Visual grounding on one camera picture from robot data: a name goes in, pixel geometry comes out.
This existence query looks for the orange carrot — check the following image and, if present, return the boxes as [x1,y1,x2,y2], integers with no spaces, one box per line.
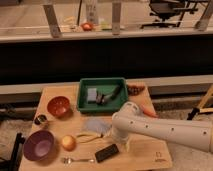
[140,105,158,118]

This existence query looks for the red bowl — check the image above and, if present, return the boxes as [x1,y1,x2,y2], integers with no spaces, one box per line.
[47,96,70,118]

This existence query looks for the brown red food item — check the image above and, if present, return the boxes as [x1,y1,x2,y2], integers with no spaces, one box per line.
[127,84,145,96]

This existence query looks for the black eraser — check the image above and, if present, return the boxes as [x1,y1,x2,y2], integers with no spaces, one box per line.
[95,144,119,163]

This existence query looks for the purple bowl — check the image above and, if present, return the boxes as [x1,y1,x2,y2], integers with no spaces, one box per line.
[23,130,54,161]

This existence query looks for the black chair at left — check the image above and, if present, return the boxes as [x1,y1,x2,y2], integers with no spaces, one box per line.
[0,133,25,171]

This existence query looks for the green plastic tray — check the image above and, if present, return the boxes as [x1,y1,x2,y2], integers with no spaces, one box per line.
[77,77,128,113]

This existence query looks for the metal fork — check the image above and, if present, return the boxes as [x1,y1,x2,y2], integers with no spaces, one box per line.
[61,158,95,164]

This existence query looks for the dark tool in tray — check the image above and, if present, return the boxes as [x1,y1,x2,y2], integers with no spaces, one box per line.
[96,85,122,105]

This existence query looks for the black stand beside table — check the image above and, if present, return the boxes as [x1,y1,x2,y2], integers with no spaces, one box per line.
[187,107,200,120]

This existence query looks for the grey cloth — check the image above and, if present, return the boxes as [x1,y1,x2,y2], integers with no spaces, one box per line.
[82,118,111,135]

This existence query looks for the small dark tin can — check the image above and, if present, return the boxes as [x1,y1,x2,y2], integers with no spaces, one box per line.
[34,114,48,127]

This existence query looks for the black office chair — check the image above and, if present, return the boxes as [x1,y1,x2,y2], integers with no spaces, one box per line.
[141,0,208,29]

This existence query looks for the grey sponge block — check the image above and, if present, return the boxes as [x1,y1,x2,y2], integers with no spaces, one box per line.
[87,88,97,103]

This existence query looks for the yellow handled pliers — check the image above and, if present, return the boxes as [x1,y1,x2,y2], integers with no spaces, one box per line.
[76,133,103,143]

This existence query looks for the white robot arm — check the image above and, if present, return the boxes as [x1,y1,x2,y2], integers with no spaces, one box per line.
[111,102,213,153]

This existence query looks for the red apple on shelf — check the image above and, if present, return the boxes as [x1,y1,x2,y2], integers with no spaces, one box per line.
[81,22,94,31]

